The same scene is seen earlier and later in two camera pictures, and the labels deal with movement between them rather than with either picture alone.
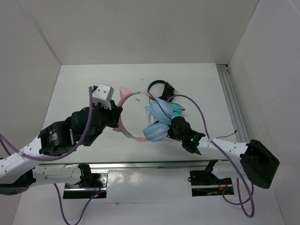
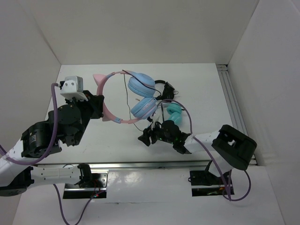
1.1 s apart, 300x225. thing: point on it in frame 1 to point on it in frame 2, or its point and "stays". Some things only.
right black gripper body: [172, 135] to [161, 135]
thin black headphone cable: [159, 105] to [127, 94]
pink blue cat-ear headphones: [161, 113] to [142, 86]
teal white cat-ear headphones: [176, 108] stays
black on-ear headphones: [168, 91] stays
